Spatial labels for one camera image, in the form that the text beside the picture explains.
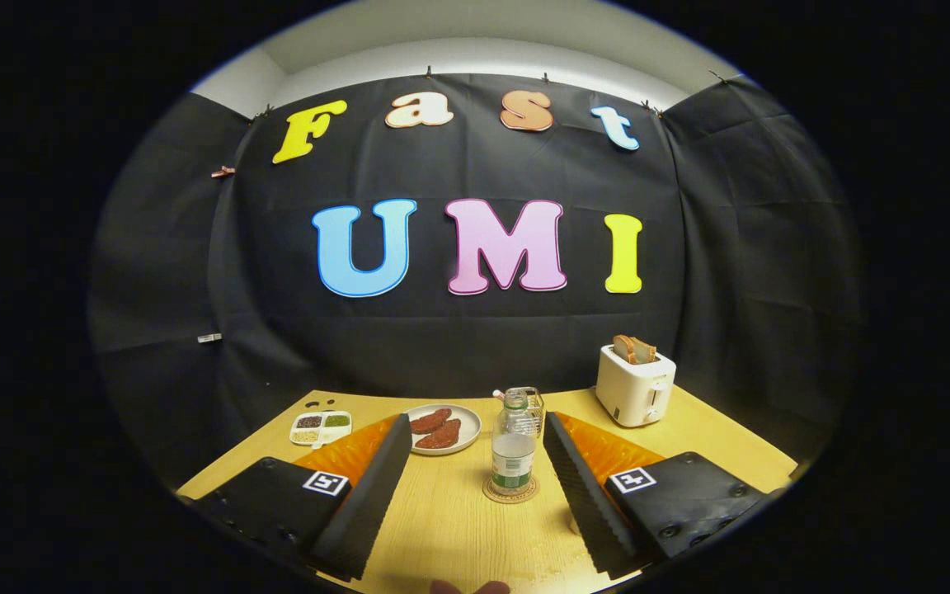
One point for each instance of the brown meat patty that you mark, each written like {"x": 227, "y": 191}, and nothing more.
{"x": 440, "y": 436}
{"x": 430, "y": 421}

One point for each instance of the wooden table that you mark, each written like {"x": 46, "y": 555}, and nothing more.
{"x": 442, "y": 536}

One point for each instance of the small glass jar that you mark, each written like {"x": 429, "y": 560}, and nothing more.
{"x": 536, "y": 412}

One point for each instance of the black backdrop cloth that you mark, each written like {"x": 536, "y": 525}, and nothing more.
{"x": 475, "y": 338}

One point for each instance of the small white tag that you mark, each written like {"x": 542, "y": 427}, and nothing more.
{"x": 209, "y": 338}

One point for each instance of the bread slice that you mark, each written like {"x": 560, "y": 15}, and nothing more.
{"x": 632, "y": 349}

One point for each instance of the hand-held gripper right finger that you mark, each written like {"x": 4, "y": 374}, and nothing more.
{"x": 586, "y": 495}

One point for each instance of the clear plastic juice bottle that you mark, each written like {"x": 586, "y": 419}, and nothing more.
{"x": 513, "y": 462}

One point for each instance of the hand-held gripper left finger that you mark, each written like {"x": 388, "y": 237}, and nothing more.
{"x": 364, "y": 503}

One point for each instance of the white toaster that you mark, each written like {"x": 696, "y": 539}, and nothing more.
{"x": 632, "y": 392}

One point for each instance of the round wooden coaster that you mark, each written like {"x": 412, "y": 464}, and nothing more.
{"x": 524, "y": 497}

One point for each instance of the white divided condiment dish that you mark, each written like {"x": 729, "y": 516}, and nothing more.
{"x": 320, "y": 429}

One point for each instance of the white round plate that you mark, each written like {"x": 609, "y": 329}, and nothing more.
{"x": 468, "y": 425}

